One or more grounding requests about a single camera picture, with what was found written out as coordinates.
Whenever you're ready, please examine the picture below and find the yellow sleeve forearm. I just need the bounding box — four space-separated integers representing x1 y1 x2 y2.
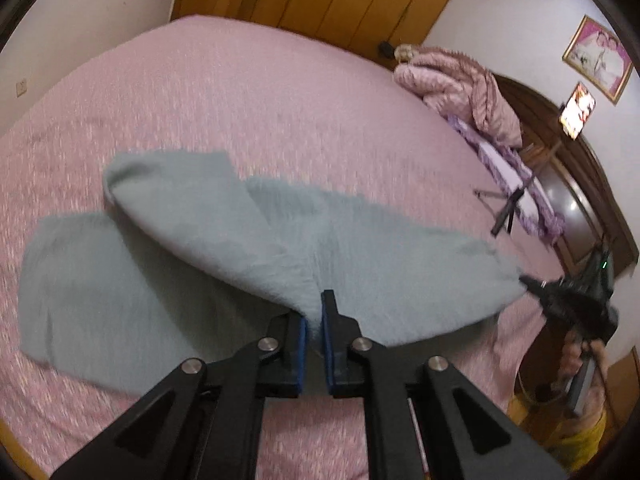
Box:
544 410 606 474

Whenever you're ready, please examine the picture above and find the right hand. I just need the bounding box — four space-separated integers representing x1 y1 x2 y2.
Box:
558 330 608 417

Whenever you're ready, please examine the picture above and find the dark wooden headboard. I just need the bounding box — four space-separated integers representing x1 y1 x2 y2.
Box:
496 75 639 278

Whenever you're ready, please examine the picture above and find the black mini tripod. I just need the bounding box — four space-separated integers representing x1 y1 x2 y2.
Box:
473 188 525 238

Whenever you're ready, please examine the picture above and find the purple ruffled pillow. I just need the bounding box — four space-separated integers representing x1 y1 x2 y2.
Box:
447 115 565 244

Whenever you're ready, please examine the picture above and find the framed wedding photo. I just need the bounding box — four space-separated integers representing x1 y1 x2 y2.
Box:
562 15 634 105

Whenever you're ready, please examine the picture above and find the pink quilted comforter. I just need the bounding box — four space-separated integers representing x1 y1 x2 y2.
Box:
393 44 523 148

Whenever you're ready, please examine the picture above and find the plush toy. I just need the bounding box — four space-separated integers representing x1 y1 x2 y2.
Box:
394 44 414 63

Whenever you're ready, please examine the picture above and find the pink floral bed sheet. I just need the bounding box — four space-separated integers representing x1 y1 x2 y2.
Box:
0 14 566 480

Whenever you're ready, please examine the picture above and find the small wall picture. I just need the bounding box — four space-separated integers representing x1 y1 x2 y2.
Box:
559 82 596 140

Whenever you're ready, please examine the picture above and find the wall socket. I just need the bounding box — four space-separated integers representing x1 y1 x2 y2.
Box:
15 79 28 98

